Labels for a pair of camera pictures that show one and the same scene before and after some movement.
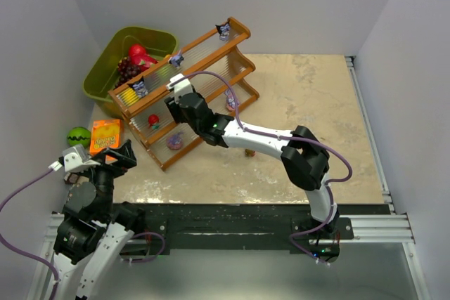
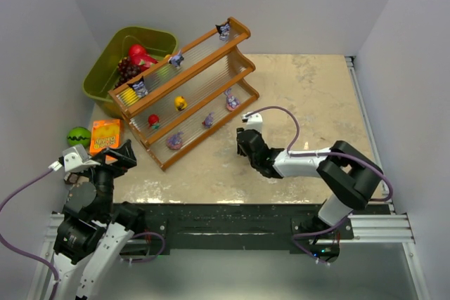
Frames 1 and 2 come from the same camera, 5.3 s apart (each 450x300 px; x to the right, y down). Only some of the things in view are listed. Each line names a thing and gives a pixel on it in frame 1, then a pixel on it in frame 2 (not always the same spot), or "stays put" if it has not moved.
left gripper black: x=106 y=159 stays put
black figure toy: x=223 y=30 stays put
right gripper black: x=176 y=109 -> x=252 y=145
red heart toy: x=153 y=121 stays put
